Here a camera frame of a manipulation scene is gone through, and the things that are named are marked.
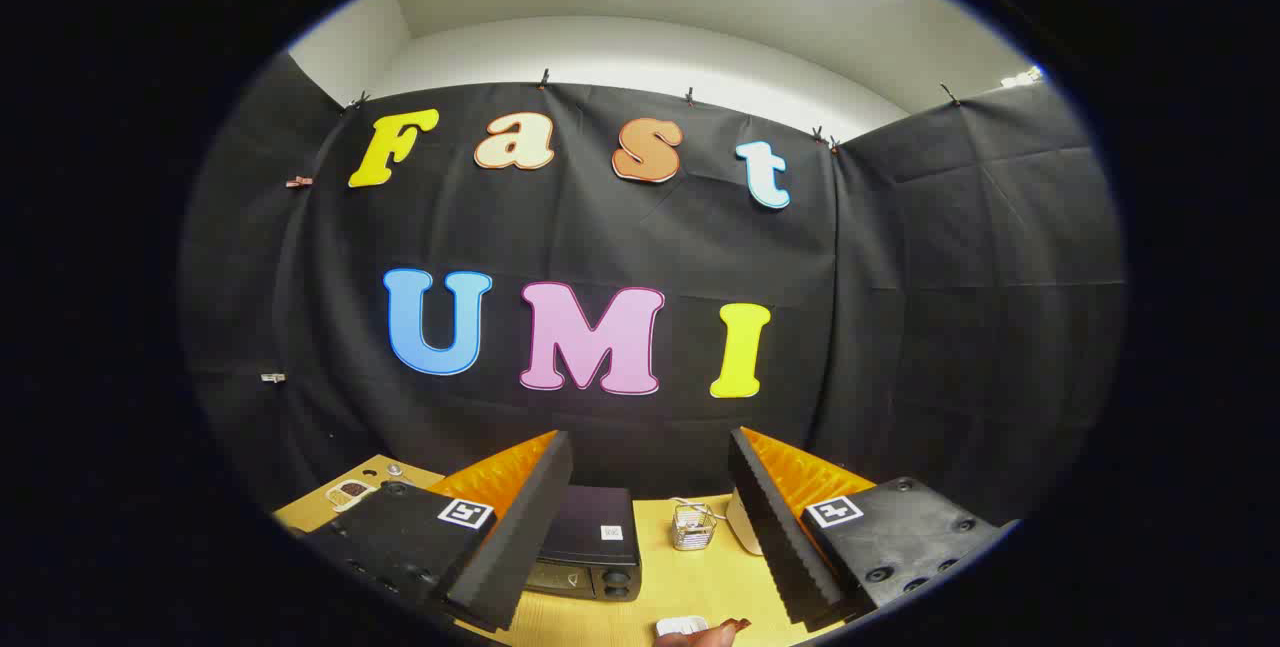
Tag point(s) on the black toaster oven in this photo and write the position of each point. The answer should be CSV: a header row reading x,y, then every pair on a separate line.
x,y
590,517

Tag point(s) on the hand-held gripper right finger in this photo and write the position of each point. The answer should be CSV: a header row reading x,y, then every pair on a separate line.
x,y
775,527

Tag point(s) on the white bread toaster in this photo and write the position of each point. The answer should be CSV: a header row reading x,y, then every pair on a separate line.
x,y
742,529

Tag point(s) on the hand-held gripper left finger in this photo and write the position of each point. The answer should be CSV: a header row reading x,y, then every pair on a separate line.
x,y
520,527

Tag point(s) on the white ribbed plate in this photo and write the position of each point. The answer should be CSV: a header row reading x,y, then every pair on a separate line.
x,y
678,624

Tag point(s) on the small metal shaker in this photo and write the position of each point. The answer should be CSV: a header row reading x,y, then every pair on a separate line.
x,y
397,473

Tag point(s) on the white seasoning dish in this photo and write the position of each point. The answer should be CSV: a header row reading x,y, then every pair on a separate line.
x,y
350,494

